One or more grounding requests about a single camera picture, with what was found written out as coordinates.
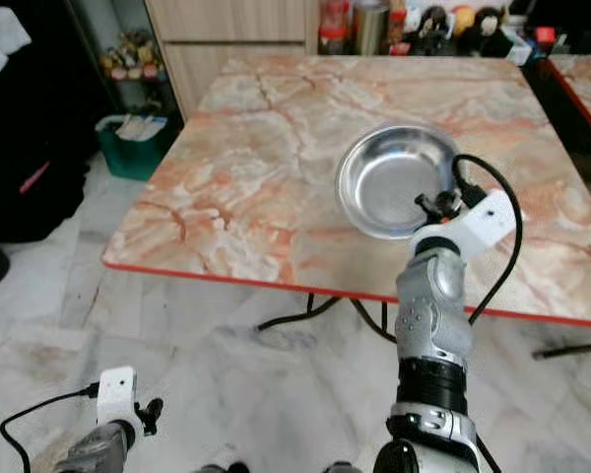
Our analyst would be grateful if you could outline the light wood cabinet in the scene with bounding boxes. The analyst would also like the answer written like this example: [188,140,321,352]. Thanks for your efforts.
[146,0,321,119]

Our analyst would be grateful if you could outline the marble pattern table red edge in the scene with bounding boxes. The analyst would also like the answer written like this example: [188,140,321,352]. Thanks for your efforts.
[102,54,591,328]

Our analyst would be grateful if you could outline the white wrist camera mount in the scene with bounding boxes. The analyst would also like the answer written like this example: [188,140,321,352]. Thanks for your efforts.
[96,367,144,439]
[412,189,518,259]

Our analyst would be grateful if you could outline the black plush toy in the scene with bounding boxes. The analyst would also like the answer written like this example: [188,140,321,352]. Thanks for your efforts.
[473,8,505,55]
[419,5,452,52]

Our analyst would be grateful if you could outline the black shelf rack with figurines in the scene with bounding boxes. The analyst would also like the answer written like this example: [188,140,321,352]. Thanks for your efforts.
[67,0,173,117]

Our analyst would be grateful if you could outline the black metal table leg frame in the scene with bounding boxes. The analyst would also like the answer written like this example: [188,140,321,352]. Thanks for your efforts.
[256,294,591,361]

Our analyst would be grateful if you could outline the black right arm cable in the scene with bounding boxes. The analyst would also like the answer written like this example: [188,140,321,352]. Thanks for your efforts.
[451,154,525,326]

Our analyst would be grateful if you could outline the white cloth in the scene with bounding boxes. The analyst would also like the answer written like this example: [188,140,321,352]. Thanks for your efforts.
[0,5,33,75]

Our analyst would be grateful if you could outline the red lidded jar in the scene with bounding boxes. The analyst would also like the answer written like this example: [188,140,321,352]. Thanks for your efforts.
[320,0,351,55]

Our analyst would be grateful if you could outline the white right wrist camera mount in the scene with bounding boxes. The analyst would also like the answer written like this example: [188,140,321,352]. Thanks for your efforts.
[412,189,518,259]

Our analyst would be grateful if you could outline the green plastic basket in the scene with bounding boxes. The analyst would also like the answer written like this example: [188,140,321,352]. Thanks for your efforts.
[96,113,173,181]

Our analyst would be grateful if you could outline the shiny steel bowl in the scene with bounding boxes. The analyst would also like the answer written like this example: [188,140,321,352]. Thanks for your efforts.
[337,124,474,240]

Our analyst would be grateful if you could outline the marble pattern side table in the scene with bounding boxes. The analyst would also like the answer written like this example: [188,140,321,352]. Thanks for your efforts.
[547,54,591,149]

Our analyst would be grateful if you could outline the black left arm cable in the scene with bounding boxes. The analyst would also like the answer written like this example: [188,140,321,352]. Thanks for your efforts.
[0,384,101,473]

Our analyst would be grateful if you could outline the steel thermos flask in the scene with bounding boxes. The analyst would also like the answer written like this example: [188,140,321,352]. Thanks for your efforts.
[353,0,391,55]

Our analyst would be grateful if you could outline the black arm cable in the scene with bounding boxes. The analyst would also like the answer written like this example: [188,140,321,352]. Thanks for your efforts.
[0,384,101,473]
[451,154,525,326]

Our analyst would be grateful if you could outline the black bag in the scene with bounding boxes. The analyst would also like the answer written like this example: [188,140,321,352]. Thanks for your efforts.
[0,138,90,242]

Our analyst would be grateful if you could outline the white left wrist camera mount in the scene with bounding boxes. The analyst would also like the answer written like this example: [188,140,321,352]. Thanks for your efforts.
[96,367,144,439]

